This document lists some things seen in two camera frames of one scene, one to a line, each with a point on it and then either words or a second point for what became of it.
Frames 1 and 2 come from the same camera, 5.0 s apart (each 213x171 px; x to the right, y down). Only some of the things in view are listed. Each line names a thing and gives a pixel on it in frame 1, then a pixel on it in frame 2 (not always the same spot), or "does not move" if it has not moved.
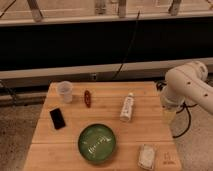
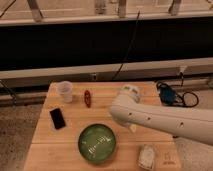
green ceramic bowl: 96,142 does not move
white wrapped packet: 146,156 does not move
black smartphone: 57,118 does not move
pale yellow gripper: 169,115 → 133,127
